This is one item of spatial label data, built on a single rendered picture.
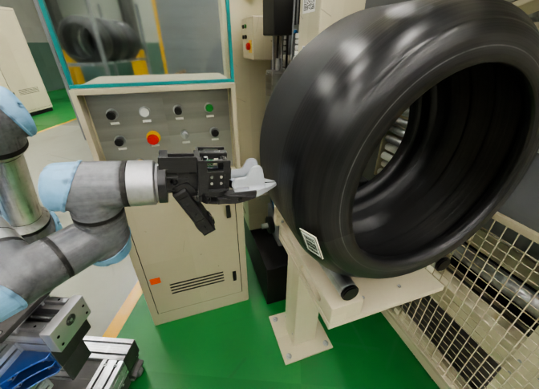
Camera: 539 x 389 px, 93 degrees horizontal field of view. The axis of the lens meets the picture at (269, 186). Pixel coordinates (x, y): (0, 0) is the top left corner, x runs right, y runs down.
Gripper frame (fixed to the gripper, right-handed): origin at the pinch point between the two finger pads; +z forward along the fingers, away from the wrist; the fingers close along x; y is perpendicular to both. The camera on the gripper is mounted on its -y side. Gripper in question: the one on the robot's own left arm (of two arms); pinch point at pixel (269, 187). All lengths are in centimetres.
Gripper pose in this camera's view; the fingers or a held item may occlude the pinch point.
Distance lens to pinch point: 50.5
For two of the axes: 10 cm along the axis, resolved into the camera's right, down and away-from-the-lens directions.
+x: -3.1, -4.6, 8.3
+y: 1.1, -8.9, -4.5
